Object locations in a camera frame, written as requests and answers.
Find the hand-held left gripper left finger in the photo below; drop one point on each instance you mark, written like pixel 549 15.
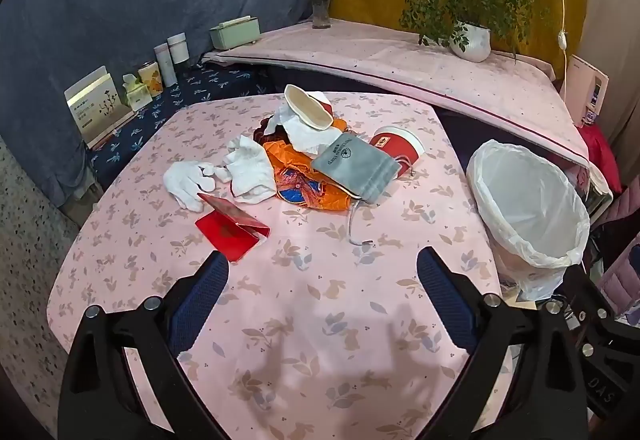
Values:
pixel 200 300

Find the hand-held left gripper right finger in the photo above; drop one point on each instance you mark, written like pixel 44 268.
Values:
pixel 445 300

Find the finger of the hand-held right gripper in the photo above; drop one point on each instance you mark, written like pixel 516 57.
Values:
pixel 592 360

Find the bin with white plastic liner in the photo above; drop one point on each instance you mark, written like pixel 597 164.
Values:
pixel 525 200

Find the red paper cup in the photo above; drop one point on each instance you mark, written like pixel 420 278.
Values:
pixel 395 145

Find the cream paper bowl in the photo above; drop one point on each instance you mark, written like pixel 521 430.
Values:
pixel 305 108

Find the red envelope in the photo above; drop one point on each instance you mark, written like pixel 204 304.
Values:
pixel 227 232

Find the purple puffer jacket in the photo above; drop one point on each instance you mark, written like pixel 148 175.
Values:
pixel 622 270

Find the pink floral tablecloth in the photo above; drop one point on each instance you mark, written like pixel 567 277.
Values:
pixel 300 295

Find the white cotton glove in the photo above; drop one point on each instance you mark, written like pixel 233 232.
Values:
pixel 185 182
pixel 250 170

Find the orange printed bag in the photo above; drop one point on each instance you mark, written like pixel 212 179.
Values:
pixel 295 165

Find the dark red scrunchie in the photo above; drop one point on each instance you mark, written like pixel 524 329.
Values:
pixel 261 135

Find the navy floral cloth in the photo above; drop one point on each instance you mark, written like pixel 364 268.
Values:
pixel 150 120

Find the red cloth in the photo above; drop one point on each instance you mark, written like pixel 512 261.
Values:
pixel 602 155

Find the small green tissue pack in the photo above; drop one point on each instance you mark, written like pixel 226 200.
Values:
pixel 136 96

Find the orange printed can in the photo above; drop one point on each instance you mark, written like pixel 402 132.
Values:
pixel 150 80

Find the tall white tumbler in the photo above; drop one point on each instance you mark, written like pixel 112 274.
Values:
pixel 162 65

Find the pink dotted cloth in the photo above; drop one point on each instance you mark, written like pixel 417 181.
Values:
pixel 400 55

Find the short white tumbler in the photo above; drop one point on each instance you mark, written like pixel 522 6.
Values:
pixel 178 51

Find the pale green tissue box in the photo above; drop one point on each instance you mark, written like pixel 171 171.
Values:
pixel 235 35

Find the beige draped cloth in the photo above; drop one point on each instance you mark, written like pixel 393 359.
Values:
pixel 607 10

